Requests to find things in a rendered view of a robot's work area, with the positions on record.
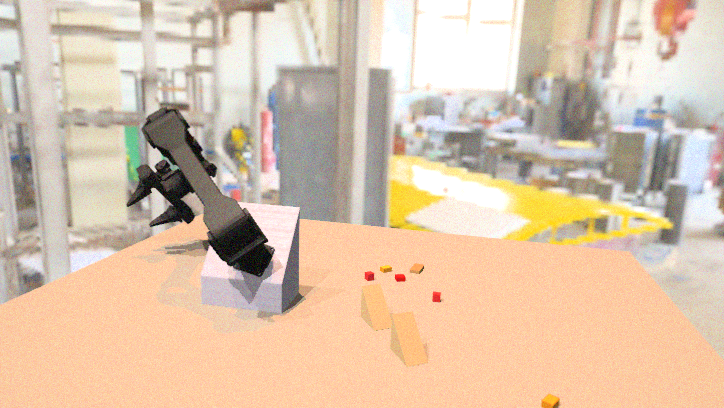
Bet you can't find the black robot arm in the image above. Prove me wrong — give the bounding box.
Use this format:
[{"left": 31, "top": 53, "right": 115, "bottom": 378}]
[{"left": 141, "top": 107, "right": 275, "bottom": 277}]

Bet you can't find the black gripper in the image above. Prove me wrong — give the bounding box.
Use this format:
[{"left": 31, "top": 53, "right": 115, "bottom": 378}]
[{"left": 127, "top": 165, "right": 194, "bottom": 227}]

